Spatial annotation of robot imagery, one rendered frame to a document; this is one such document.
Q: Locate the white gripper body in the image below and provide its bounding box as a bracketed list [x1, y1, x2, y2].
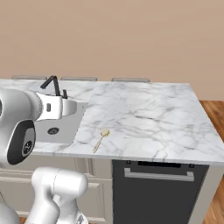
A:
[61, 98, 79, 116]

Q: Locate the grey stool seat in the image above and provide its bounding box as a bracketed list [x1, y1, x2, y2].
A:
[110, 77, 151, 83]
[59, 76, 98, 82]
[10, 74, 48, 81]

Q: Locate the dark grey dishwasher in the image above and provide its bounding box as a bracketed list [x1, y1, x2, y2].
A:
[111, 158, 211, 224]

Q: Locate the silver dishwasher handle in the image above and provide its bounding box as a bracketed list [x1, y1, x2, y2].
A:
[123, 167, 195, 183]

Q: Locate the grey sink basin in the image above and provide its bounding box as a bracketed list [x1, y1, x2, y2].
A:
[31, 100, 89, 144]

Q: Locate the black sink tap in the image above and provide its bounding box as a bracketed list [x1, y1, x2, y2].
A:
[39, 75, 69, 100]

